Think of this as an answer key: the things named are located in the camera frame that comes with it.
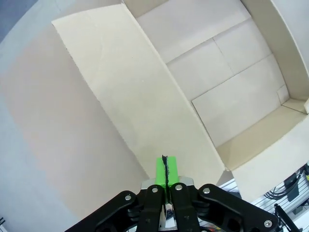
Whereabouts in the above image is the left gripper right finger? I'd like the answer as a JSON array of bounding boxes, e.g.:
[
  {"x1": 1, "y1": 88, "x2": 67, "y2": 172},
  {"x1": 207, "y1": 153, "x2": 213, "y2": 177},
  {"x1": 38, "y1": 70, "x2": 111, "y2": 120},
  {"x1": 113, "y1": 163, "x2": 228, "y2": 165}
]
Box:
[{"x1": 166, "y1": 155, "x2": 283, "y2": 232}]

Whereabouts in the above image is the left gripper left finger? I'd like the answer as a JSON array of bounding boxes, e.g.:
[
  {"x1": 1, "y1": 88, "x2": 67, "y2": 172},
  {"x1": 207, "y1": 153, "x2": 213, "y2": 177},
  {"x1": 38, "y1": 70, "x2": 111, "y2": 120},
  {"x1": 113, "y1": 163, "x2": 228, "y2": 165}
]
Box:
[{"x1": 64, "y1": 154, "x2": 168, "y2": 232}]

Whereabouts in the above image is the brown cardboard box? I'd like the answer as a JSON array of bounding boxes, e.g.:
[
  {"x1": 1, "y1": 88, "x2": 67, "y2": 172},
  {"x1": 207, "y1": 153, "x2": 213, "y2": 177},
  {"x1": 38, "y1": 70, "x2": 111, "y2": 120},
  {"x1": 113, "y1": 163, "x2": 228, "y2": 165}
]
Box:
[{"x1": 51, "y1": 0, "x2": 309, "y2": 201}]

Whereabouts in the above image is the black cable bundle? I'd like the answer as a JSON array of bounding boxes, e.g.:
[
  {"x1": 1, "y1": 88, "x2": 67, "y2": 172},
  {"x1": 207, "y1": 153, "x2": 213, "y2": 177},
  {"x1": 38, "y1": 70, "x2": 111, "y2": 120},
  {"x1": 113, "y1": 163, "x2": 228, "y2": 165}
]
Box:
[{"x1": 264, "y1": 166, "x2": 309, "y2": 203}]

